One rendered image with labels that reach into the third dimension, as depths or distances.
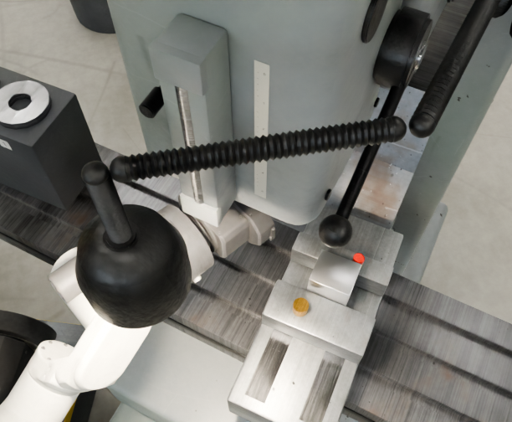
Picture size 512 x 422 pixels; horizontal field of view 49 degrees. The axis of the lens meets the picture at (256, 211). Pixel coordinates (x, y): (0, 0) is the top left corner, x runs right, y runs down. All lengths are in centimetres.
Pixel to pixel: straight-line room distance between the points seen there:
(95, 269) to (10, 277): 183
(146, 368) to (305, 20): 74
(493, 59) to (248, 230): 48
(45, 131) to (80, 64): 179
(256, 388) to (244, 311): 17
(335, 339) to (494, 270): 142
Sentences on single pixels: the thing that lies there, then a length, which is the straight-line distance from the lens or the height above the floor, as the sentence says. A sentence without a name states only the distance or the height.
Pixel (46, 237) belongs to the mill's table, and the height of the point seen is 95.
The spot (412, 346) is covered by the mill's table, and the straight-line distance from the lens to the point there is 94.
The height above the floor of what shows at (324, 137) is 159.
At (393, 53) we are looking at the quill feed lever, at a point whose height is 147.
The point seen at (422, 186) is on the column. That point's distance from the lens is 119.
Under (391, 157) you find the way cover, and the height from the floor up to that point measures 99.
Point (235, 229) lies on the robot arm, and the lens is 64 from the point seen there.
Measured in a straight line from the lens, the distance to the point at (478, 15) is 37.
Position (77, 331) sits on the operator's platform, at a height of 40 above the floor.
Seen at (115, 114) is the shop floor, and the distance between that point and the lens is 247.
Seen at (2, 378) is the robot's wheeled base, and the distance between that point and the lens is 137.
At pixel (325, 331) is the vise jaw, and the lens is 80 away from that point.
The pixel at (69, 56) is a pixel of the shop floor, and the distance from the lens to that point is 277.
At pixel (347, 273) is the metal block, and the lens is 80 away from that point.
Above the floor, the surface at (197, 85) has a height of 153.
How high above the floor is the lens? 181
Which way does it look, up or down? 59 degrees down
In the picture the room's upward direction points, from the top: straight up
